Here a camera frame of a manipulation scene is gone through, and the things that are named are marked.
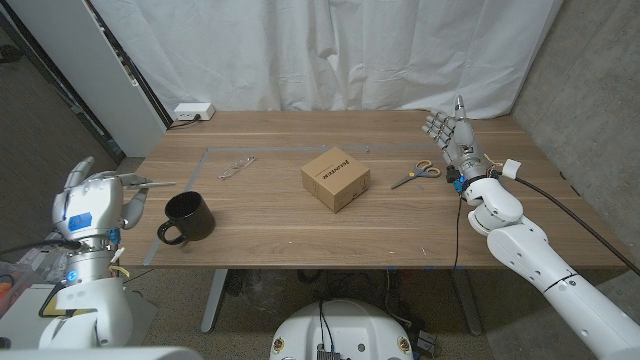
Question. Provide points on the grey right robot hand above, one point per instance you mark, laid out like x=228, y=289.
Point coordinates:
x=462, y=145

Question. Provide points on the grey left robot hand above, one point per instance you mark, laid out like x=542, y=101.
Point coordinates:
x=90, y=205

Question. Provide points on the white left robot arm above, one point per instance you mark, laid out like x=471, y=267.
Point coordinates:
x=95, y=305

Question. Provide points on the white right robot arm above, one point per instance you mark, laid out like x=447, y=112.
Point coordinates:
x=530, y=260

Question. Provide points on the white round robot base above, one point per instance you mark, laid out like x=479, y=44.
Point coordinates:
x=345, y=330

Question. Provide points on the grey and yellow scissors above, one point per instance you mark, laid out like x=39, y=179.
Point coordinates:
x=419, y=174

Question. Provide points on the brown cardboard box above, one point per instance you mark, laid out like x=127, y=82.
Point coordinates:
x=335, y=175

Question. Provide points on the grey power adapter box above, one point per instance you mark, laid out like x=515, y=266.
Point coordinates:
x=426, y=342

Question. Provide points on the clear plastic bags pile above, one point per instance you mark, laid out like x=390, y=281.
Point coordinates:
x=40, y=265

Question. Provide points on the black mug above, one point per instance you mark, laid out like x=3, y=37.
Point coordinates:
x=192, y=220

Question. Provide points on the yellow and black foot pedal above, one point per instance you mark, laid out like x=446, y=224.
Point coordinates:
x=49, y=306

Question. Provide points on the white cabinet panel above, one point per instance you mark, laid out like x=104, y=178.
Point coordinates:
x=100, y=85

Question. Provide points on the white floor platform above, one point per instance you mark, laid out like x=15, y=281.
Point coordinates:
x=20, y=320

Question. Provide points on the white power strip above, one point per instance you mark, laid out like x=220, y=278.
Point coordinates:
x=194, y=111

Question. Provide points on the clear plastic piece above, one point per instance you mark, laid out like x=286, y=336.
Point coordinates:
x=232, y=170

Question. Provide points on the grey table leg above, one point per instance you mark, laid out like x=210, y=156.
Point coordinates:
x=467, y=300
x=214, y=300

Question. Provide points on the white cloth curtain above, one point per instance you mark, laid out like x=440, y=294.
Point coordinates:
x=325, y=50

